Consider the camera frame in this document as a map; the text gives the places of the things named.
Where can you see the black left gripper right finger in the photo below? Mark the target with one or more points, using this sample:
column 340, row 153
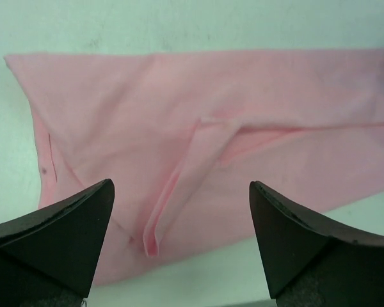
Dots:
column 312, row 260

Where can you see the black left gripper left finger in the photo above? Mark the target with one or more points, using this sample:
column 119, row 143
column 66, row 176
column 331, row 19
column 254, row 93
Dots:
column 49, row 257

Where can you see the pink t-shirt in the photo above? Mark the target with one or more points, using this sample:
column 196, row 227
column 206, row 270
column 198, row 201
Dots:
column 183, row 135

